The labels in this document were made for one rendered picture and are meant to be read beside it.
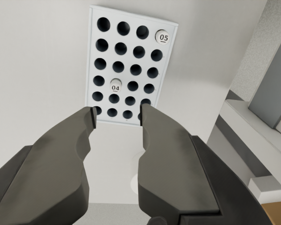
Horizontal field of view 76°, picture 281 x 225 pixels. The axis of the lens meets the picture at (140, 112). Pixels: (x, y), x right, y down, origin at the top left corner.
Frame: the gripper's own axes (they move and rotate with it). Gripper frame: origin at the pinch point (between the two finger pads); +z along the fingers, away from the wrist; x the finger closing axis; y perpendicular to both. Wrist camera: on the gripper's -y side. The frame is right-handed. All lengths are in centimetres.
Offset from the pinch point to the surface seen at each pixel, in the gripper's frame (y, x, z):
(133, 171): 16.1, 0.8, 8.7
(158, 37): -3.6, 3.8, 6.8
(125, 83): 1.3, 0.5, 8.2
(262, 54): 18, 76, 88
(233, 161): 37, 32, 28
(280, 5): -5, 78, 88
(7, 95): 3.6, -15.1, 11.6
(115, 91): 1.6, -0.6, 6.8
